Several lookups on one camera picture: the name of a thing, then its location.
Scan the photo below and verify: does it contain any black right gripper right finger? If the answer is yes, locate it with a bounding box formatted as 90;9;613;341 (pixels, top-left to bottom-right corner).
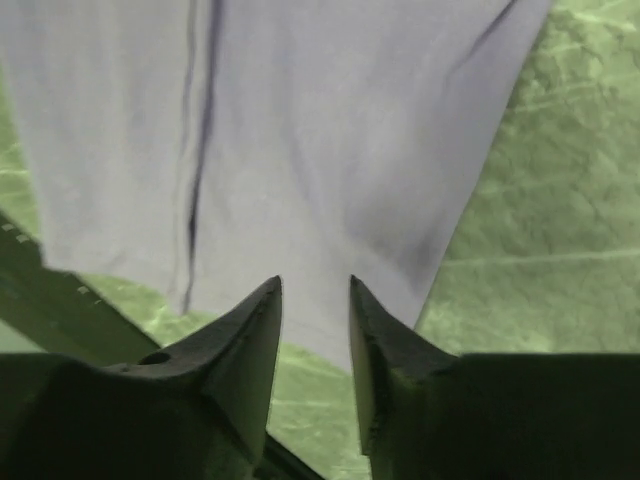
349;278;639;479

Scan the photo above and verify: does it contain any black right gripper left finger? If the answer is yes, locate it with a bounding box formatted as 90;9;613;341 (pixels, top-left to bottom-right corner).
1;277;282;479

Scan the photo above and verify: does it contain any purple t-shirt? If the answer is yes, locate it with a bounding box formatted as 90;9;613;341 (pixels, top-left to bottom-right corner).
1;1;551;370

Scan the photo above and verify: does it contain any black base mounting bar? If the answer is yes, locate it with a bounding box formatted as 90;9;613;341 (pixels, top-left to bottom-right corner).
1;219;315;479

